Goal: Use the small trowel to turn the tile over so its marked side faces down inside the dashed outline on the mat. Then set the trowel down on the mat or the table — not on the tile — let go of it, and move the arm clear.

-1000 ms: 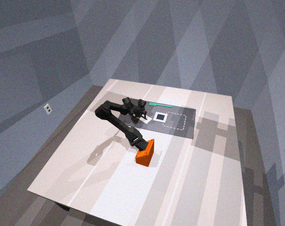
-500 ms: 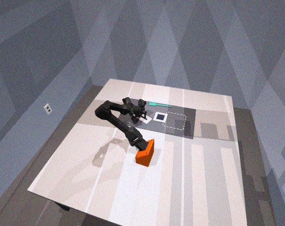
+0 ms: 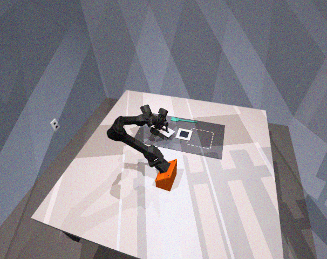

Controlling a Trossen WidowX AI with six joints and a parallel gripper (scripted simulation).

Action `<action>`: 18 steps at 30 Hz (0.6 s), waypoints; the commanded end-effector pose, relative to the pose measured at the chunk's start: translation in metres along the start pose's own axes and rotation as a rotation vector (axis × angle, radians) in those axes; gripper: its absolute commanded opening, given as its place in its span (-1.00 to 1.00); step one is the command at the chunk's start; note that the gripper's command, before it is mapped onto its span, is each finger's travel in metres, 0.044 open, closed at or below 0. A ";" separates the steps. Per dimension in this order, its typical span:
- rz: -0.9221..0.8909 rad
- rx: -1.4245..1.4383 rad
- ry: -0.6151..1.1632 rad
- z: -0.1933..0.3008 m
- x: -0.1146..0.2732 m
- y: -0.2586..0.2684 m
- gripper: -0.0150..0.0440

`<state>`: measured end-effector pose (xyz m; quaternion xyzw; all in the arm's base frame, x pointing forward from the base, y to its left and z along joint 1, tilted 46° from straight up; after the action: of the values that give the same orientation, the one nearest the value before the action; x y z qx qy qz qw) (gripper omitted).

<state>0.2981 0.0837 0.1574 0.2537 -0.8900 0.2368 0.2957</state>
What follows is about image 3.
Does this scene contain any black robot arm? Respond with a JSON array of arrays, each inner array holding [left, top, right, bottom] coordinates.
[[107, 105, 171, 174]]

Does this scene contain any cream square tile with dark center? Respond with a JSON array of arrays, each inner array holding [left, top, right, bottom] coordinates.
[[175, 128, 192, 141]]

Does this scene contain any small trowel with black handle and white blade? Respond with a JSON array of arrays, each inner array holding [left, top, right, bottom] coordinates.
[[157, 120, 175, 137]]

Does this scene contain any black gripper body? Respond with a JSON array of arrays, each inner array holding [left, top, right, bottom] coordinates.
[[150, 108, 168, 135]]

